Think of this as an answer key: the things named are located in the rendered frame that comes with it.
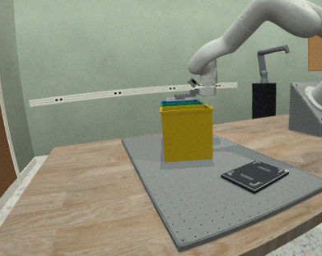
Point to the yellow recycle bin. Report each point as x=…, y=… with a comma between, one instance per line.
x=187, y=134

